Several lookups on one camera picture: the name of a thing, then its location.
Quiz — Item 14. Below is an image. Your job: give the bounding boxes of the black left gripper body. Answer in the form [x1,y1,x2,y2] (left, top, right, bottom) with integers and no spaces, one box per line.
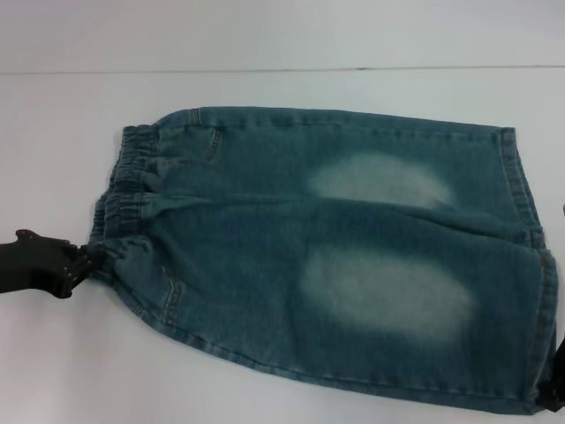
[0,228,80,300]

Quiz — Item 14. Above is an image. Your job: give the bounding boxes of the blue denim shorts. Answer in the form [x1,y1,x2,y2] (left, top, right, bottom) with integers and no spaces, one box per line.
[87,105,560,419]

